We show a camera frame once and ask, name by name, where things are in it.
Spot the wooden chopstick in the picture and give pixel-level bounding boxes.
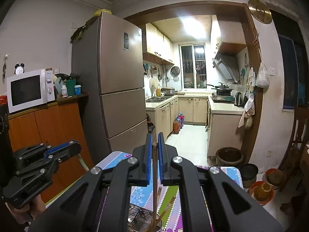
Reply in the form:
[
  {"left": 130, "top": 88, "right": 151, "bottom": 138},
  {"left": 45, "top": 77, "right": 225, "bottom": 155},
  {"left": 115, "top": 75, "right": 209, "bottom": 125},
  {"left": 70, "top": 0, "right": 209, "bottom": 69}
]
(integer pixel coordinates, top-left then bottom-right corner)
[
  {"left": 77, "top": 154, "right": 89, "bottom": 172},
  {"left": 151, "top": 143, "right": 158, "bottom": 231}
]

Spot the kitchen window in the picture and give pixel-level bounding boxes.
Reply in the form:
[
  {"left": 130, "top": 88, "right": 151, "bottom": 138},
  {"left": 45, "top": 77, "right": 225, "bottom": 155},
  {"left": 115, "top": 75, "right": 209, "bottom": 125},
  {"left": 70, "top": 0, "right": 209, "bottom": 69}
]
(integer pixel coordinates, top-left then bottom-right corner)
[{"left": 180, "top": 44, "right": 207, "bottom": 89}]

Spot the person left hand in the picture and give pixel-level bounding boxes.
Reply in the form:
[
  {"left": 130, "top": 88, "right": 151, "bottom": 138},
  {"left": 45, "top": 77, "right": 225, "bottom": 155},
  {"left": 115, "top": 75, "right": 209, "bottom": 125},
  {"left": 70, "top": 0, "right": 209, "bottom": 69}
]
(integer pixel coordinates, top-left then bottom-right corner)
[{"left": 5, "top": 194, "right": 46, "bottom": 225}]

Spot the orange wooden cabinet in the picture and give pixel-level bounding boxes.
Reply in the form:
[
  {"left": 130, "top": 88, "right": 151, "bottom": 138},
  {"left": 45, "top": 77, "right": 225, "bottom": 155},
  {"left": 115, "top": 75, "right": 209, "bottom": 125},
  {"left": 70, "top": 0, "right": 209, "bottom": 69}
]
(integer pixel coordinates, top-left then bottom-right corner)
[{"left": 7, "top": 93, "right": 94, "bottom": 203}]

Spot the dark clay pot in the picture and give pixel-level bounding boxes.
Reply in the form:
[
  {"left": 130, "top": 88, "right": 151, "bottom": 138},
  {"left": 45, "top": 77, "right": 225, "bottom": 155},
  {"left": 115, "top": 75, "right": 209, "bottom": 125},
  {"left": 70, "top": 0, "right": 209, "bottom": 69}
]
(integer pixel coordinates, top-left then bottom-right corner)
[{"left": 216, "top": 147, "right": 244, "bottom": 168}]

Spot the white medicine bottle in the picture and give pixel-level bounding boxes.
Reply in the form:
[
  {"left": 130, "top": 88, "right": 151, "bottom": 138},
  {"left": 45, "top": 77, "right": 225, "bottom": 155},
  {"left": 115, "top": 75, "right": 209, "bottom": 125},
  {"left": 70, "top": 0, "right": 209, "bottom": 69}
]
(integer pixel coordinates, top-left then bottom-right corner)
[{"left": 61, "top": 85, "right": 68, "bottom": 98}]

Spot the white microwave oven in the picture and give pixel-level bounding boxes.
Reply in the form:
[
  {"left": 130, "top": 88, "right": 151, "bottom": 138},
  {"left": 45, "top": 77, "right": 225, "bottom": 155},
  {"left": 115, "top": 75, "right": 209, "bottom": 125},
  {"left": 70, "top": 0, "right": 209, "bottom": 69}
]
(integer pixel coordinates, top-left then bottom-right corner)
[{"left": 6, "top": 69, "right": 55, "bottom": 113}]

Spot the blue lidded cup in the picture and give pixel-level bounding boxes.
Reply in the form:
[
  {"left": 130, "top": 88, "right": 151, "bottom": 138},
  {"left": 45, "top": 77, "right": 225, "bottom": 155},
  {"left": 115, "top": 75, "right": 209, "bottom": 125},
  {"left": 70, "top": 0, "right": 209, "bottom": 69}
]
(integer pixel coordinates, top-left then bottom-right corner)
[{"left": 74, "top": 85, "right": 82, "bottom": 95}]

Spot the blue perforated utensil holder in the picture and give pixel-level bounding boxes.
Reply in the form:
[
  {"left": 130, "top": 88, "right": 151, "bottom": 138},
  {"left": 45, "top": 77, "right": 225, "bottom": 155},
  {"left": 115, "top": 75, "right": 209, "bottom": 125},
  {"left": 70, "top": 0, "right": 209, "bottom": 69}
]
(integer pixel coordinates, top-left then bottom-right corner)
[{"left": 127, "top": 204, "right": 153, "bottom": 231}]

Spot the wooden chair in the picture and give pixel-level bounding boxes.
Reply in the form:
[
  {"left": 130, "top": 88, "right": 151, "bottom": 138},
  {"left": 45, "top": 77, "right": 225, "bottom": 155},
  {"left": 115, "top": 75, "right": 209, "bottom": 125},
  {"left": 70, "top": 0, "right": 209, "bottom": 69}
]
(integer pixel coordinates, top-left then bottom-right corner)
[{"left": 279, "top": 107, "right": 308, "bottom": 192}]

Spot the black alarm clock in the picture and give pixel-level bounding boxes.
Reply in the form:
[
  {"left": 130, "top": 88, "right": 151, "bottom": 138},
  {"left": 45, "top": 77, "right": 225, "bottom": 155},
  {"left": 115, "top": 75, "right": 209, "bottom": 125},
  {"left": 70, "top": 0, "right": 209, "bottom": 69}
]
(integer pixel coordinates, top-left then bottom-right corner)
[{"left": 14, "top": 62, "right": 25, "bottom": 75}]

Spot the brown three-door refrigerator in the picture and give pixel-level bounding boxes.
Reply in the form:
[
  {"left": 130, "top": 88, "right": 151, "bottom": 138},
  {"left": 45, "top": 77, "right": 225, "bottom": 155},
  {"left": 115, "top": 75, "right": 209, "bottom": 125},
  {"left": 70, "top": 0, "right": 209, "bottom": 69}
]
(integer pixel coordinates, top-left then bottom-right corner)
[{"left": 71, "top": 13, "right": 147, "bottom": 163}]

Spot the steel electric kettle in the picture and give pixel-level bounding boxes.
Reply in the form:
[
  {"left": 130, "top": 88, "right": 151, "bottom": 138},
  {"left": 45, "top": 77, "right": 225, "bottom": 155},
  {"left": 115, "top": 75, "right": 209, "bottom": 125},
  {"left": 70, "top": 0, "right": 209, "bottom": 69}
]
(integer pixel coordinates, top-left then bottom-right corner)
[{"left": 234, "top": 92, "right": 244, "bottom": 107}]

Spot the black wok on stove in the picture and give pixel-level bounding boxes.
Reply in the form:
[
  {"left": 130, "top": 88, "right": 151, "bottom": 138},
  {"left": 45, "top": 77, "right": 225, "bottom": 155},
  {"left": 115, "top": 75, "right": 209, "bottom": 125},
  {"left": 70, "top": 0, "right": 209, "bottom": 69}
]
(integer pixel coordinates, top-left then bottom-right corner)
[{"left": 207, "top": 83, "right": 233, "bottom": 96}]

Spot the white hanging plastic bag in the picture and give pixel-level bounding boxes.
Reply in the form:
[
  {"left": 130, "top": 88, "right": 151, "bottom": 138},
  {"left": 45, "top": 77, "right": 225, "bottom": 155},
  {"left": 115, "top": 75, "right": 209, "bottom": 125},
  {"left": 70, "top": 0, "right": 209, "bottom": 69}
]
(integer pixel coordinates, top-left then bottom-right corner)
[{"left": 256, "top": 62, "right": 270, "bottom": 88}]

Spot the steel range hood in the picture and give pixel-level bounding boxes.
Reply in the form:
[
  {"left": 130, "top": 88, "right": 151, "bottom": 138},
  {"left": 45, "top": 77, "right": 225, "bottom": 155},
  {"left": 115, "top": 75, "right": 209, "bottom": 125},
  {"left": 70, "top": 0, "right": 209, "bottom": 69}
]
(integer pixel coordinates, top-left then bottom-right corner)
[{"left": 213, "top": 52, "right": 240, "bottom": 84}]

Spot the round gold wall clock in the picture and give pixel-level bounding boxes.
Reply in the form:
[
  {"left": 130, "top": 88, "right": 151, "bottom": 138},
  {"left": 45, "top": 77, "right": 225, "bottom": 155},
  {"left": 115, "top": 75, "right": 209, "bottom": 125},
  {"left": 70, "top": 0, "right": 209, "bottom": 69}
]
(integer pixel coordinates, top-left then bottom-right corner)
[{"left": 247, "top": 0, "right": 272, "bottom": 24}]

